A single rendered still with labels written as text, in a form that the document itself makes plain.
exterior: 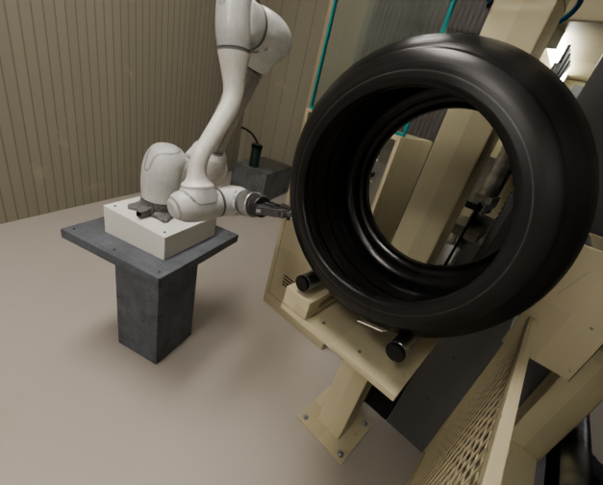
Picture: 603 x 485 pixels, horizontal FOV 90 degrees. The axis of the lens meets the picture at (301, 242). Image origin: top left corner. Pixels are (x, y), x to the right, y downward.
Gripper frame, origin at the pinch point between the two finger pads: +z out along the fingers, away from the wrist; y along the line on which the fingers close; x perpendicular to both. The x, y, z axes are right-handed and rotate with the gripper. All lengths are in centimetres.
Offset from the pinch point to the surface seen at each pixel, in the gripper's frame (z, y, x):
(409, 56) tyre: 32.9, -12.3, -34.9
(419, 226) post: 27.0, 25.2, 2.0
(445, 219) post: 34.0, 25.3, -1.5
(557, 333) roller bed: 64, 18, 19
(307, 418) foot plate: -8, 22, 101
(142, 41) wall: -247, 66, -101
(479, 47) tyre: 43, -10, -35
